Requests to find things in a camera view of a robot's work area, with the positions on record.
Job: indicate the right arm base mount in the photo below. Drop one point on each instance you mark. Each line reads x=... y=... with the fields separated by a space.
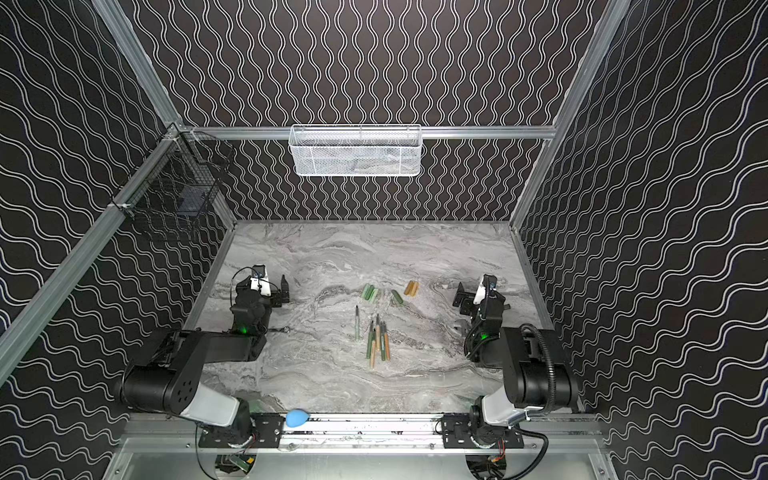
x=480 y=433

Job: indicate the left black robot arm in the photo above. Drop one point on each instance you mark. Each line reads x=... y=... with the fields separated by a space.
x=165 y=376

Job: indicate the aluminium front rail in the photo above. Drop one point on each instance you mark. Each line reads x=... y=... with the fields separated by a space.
x=430 y=434

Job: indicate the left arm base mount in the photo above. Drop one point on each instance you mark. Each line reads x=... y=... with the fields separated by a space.
x=262 y=430

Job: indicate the blue egg-shaped object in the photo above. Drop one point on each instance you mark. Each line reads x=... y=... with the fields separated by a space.
x=296 y=418

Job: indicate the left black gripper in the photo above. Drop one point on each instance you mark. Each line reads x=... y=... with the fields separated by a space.
x=274 y=297

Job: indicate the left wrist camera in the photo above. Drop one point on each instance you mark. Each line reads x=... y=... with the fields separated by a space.
x=259 y=280

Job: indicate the white wire mesh basket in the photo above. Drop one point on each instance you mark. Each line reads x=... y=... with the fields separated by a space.
x=356 y=150

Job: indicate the black wire mesh basket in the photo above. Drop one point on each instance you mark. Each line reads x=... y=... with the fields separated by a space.
x=180 y=197

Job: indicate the green pen middle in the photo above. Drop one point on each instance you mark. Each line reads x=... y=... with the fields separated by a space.
x=381 y=341

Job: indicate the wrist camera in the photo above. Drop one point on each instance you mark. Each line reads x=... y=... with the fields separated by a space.
x=259 y=280
x=486 y=286

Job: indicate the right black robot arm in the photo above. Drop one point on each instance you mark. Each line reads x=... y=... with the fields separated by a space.
x=536 y=379

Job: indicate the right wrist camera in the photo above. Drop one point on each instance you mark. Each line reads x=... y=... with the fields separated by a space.
x=486 y=286

